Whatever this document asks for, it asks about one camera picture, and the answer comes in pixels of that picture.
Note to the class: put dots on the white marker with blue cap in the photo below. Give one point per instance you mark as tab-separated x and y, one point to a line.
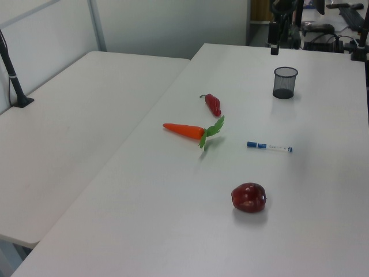
269	146

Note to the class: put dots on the black keyboard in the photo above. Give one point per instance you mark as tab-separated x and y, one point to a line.
351	15

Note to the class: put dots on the black camera pole with base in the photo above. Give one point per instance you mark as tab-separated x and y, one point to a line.
11	72

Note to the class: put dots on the orange toy carrot green leaves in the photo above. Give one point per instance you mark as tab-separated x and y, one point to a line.
184	130

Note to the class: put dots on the dark red toy apple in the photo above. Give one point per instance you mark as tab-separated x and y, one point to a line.
248	198

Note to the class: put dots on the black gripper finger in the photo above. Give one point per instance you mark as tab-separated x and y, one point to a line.
276	51
272	51

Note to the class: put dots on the grey partition post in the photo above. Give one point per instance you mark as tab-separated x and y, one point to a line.
97	24

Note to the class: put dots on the black desk device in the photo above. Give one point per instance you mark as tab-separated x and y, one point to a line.
318	28

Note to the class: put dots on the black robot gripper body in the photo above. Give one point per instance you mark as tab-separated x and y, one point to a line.
273	31

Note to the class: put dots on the black mesh pen cup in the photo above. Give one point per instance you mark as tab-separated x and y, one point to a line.
284	83

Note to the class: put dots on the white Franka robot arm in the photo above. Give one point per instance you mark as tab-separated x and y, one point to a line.
284	7

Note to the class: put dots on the red toy chili pepper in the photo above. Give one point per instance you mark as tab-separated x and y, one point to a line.
213	104

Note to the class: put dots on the black clamp stand pole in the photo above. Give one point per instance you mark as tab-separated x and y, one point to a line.
360	40

